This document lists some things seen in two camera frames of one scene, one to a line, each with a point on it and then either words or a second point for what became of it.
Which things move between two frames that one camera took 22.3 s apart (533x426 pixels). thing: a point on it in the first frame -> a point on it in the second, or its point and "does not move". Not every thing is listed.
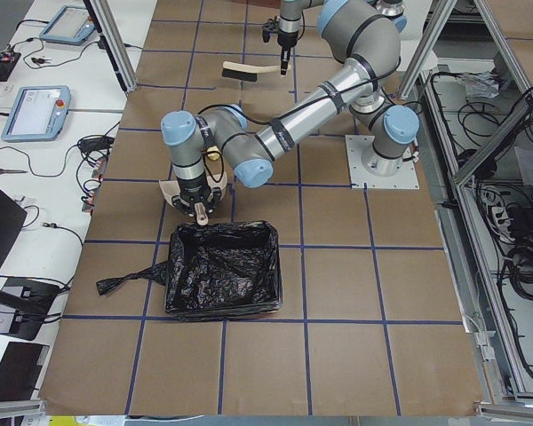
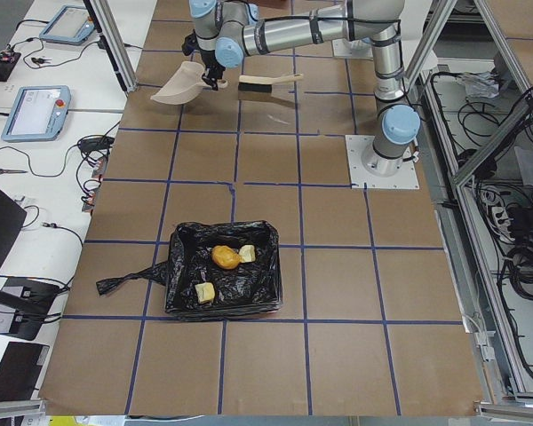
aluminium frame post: [114, 42] does not move
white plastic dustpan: [171, 188] -> [185, 83]
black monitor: [3, 220] does not move
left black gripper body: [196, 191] -> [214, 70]
